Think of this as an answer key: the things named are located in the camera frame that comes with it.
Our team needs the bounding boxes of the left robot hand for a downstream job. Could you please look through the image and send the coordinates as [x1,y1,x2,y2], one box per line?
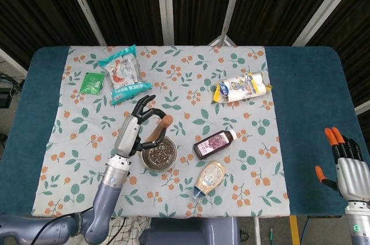
[113,94,168,159]

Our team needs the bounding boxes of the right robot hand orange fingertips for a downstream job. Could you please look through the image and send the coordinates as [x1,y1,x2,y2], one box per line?
[314,127,370,203]

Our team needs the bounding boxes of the wooden stick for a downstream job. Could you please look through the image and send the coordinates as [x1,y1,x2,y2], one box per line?
[149,114,173,143]

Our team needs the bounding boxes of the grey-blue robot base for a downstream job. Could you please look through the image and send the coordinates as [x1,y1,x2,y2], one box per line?
[140,217,241,245]

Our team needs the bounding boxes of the steel bowl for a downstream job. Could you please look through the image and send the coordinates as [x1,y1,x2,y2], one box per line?
[140,136,179,172]

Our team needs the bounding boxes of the crushed nuts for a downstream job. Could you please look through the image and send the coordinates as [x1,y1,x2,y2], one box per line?
[146,144,174,164]

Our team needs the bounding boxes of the teal snack bag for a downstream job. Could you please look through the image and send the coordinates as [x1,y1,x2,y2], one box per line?
[98,44,153,106]

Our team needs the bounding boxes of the green sachet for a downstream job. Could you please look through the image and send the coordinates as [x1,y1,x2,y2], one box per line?
[79,72,106,95]

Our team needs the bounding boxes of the floral tablecloth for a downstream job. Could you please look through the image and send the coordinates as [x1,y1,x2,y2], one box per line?
[31,45,291,218]

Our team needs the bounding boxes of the dark grape juice bottle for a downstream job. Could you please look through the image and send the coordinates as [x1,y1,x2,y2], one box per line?
[193,129,238,160]

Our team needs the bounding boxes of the beige sauce squeeze bottle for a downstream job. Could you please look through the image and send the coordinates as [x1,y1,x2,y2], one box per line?
[193,160,228,199]

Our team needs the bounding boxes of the teal blue table cover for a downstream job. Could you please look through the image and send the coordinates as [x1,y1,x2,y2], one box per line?
[0,46,370,217]

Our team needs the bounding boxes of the checkered white cloth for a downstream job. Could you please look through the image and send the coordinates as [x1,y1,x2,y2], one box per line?
[106,217,153,245]

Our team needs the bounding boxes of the yellow pack of white rolls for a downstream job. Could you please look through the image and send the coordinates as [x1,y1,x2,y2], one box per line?
[213,71,273,104]

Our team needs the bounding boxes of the black power box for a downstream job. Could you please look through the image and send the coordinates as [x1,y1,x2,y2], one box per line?
[0,86,13,109]

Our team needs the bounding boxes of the grey stand legs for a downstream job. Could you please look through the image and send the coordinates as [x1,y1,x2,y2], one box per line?
[208,27,238,46]

